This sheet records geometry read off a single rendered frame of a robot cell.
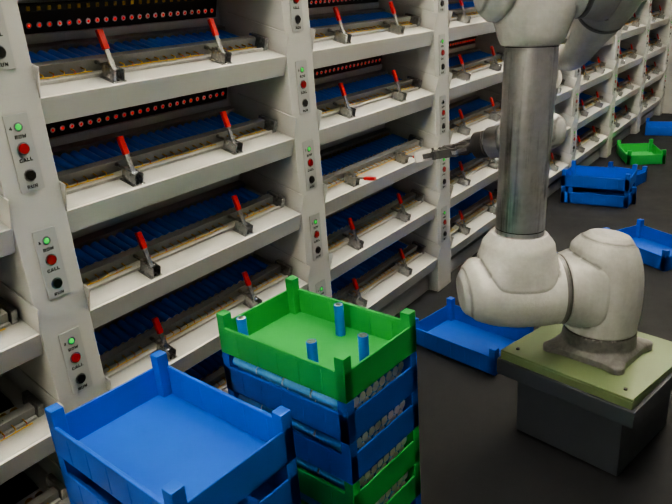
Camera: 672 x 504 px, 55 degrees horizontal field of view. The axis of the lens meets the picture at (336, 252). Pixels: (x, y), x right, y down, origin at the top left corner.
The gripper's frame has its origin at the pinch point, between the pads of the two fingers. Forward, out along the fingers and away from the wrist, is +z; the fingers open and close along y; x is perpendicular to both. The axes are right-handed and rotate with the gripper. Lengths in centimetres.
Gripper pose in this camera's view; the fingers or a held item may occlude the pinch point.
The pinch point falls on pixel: (426, 155)
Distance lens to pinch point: 198.9
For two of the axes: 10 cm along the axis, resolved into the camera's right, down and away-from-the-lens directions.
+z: -7.6, 0.7, 6.4
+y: 5.9, -3.3, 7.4
